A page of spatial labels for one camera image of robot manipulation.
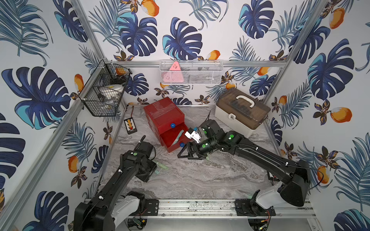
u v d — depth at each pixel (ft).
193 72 3.05
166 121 2.88
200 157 2.07
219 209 2.47
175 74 2.96
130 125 3.49
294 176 1.35
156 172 2.83
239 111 3.01
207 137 1.99
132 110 3.87
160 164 2.95
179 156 2.06
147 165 2.26
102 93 2.68
